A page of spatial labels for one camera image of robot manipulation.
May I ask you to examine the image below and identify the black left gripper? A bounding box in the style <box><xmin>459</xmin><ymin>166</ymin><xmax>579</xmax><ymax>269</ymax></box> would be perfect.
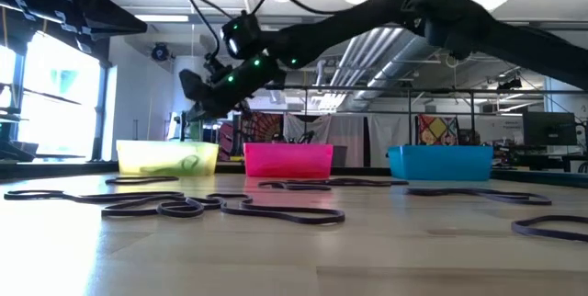
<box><xmin>0</xmin><ymin>0</ymin><xmax>148</xmax><ymax>56</ymax></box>

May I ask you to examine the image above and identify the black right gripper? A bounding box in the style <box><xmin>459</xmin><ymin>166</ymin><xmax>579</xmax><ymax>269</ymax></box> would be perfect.
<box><xmin>179</xmin><ymin>56</ymin><xmax>286</xmax><ymax>120</ymax></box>

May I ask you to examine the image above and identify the green rubber band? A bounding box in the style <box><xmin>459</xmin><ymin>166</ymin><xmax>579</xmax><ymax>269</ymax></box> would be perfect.
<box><xmin>180</xmin><ymin>154</ymin><xmax>202</xmax><ymax>173</ymax></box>
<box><xmin>139</xmin><ymin>163</ymin><xmax>185</xmax><ymax>176</ymax></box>

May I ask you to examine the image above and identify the dark rubber band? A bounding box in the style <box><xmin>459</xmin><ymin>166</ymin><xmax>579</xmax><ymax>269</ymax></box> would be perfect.
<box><xmin>316</xmin><ymin>176</ymin><xmax>368</xmax><ymax>186</ymax></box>
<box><xmin>3</xmin><ymin>188</ymin><xmax>186</xmax><ymax>206</ymax></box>
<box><xmin>257</xmin><ymin>180</ymin><xmax>333</xmax><ymax>192</ymax></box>
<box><xmin>104</xmin><ymin>175</ymin><xmax>180</xmax><ymax>186</ymax></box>
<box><xmin>284</xmin><ymin>176</ymin><xmax>410</xmax><ymax>188</ymax></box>
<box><xmin>101</xmin><ymin>193</ymin><xmax>346</xmax><ymax>226</ymax></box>
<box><xmin>405</xmin><ymin>187</ymin><xmax>553</xmax><ymax>207</ymax></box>
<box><xmin>510</xmin><ymin>214</ymin><xmax>588</xmax><ymax>244</ymax></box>

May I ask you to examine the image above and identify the white column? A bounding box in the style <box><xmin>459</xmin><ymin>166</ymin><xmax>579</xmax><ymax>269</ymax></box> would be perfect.
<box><xmin>172</xmin><ymin>54</ymin><xmax>208</xmax><ymax>143</ymax></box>

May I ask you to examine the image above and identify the red black patterned hanging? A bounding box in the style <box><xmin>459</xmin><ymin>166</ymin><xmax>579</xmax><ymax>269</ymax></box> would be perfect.
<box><xmin>241</xmin><ymin>111</ymin><xmax>282</xmax><ymax>143</ymax></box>

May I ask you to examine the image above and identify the round black ceiling fixture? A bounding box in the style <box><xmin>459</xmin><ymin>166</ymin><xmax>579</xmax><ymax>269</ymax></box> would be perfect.
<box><xmin>150</xmin><ymin>41</ymin><xmax>171</xmax><ymax>63</ymax></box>

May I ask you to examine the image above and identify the pink plastic basket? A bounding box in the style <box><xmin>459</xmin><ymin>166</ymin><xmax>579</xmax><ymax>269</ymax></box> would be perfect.
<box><xmin>243</xmin><ymin>142</ymin><xmax>334</xmax><ymax>178</ymax></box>

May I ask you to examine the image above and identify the yellow plastic basket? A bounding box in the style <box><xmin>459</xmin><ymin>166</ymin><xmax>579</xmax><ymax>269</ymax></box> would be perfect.
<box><xmin>115</xmin><ymin>139</ymin><xmax>221</xmax><ymax>177</ymax></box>

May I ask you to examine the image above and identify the bright window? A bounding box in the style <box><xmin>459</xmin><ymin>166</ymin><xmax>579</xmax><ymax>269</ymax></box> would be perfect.
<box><xmin>0</xmin><ymin>28</ymin><xmax>116</xmax><ymax>162</ymax></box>

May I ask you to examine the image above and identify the white curtain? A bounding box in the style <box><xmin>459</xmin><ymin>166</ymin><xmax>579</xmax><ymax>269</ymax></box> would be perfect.
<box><xmin>282</xmin><ymin>112</ymin><xmax>417</xmax><ymax>168</ymax></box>

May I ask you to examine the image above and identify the blue plastic basket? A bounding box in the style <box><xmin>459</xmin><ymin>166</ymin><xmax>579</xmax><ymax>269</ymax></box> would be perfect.
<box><xmin>387</xmin><ymin>144</ymin><xmax>495</xmax><ymax>182</ymax></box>

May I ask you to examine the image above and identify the black pipe rack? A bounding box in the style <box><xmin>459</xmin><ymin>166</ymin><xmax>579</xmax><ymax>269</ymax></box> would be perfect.
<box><xmin>264</xmin><ymin>83</ymin><xmax>588</xmax><ymax>150</ymax></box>

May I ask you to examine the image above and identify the black computer monitor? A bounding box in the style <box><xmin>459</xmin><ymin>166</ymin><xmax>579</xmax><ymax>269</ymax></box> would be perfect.
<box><xmin>522</xmin><ymin>111</ymin><xmax>578</xmax><ymax>147</ymax></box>

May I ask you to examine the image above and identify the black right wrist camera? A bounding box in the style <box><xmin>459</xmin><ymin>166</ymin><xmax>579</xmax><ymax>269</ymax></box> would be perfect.
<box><xmin>219</xmin><ymin>9</ymin><xmax>264</xmax><ymax>62</ymax></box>

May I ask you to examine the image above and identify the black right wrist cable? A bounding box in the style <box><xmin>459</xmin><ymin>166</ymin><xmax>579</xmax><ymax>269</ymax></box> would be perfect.
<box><xmin>184</xmin><ymin>0</ymin><xmax>414</xmax><ymax>61</ymax></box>

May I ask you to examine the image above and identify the colourful quilt wall hanging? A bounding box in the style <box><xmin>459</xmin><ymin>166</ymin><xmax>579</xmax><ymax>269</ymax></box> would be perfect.
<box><xmin>415</xmin><ymin>114</ymin><xmax>460</xmax><ymax>146</ymax></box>

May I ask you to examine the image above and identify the white wall unit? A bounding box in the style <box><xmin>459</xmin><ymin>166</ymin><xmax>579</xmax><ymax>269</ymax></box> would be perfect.
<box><xmin>554</xmin><ymin>53</ymin><xmax>576</xmax><ymax>76</ymax></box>

